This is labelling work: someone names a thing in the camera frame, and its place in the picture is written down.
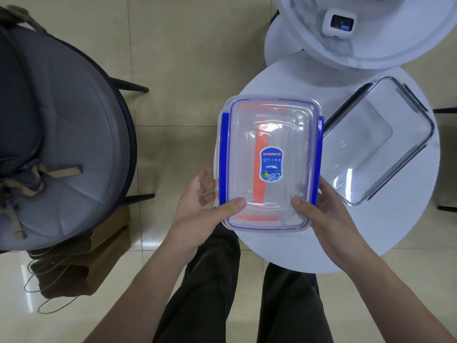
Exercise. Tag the person's right hand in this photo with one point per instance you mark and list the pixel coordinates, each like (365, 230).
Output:
(332, 232)

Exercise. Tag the person's left hand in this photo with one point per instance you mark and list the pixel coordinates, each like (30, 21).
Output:
(192, 225)

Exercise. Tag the person's left thumb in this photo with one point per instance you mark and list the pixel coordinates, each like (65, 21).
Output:
(230, 208)

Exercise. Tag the person's right thumb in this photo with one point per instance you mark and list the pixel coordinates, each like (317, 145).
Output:
(305, 208)

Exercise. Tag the clear food container blue clips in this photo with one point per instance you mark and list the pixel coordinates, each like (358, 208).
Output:
(289, 139)

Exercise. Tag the person's right forearm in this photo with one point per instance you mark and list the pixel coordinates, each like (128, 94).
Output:
(396, 303)

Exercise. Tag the person's left forearm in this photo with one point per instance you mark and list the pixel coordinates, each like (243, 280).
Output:
(142, 300)

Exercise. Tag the orange plastic strip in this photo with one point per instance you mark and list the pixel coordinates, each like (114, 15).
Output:
(261, 191)

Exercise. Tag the clear container black clip lid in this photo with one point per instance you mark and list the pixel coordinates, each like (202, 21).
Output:
(360, 146)

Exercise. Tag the person's dark trousers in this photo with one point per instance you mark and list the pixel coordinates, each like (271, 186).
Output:
(203, 300)

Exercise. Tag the brown paper bag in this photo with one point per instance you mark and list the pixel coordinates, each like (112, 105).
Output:
(103, 242)

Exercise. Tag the white round table base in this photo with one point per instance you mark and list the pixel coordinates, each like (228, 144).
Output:
(280, 46)

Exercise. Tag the black chair legs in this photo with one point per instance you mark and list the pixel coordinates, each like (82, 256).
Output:
(446, 110)

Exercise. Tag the grey cushioned black chair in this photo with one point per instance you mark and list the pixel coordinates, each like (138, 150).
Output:
(68, 121)

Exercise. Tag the small white device with screen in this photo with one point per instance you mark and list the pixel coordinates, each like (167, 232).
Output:
(338, 23)

